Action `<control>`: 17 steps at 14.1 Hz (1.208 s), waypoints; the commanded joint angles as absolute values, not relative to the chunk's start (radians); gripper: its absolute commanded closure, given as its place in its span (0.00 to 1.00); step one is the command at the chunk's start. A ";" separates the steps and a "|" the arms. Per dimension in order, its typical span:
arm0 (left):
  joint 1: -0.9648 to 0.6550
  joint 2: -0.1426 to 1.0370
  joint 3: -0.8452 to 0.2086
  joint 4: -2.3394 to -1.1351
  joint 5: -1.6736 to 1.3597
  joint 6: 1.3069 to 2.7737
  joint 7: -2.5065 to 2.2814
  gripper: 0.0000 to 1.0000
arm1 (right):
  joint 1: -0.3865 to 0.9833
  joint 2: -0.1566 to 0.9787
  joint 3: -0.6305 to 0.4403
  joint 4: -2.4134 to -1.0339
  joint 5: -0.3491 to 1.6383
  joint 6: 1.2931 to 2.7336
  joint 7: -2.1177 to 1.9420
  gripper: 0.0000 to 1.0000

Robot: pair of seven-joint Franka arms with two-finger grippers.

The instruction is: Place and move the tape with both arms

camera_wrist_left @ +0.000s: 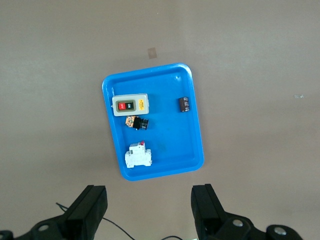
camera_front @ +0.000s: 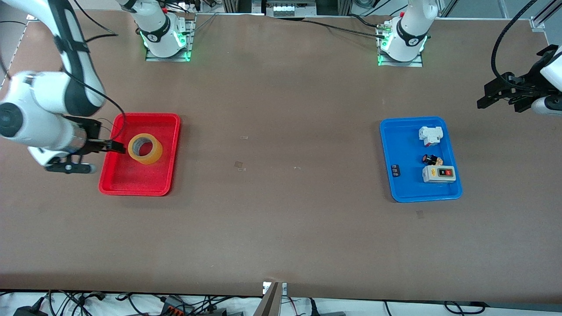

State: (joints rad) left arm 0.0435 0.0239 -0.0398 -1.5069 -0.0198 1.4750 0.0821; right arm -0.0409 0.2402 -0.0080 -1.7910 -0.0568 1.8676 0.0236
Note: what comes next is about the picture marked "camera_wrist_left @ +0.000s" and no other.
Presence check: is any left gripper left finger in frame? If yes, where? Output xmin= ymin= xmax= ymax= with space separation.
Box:
xmin=0 ymin=184 xmax=108 ymax=240

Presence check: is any blue plastic tray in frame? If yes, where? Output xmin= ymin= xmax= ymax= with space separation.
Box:
xmin=101 ymin=62 xmax=205 ymax=182

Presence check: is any black red push button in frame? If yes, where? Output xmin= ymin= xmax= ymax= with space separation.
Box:
xmin=124 ymin=115 xmax=150 ymax=131

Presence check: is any small black terminal block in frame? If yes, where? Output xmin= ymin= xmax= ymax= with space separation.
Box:
xmin=178 ymin=96 xmax=191 ymax=113

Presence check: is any white circuit breaker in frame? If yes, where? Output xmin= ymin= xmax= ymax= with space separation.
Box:
xmin=124 ymin=140 xmax=153 ymax=169

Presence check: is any thin black left gripper wire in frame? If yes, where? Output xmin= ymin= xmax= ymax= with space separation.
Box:
xmin=55 ymin=202 xmax=185 ymax=240

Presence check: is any grey on-off switch box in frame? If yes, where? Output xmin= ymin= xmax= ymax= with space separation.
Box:
xmin=111 ymin=93 xmax=150 ymax=118

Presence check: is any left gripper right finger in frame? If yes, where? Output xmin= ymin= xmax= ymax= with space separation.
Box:
xmin=191 ymin=183 xmax=305 ymax=240

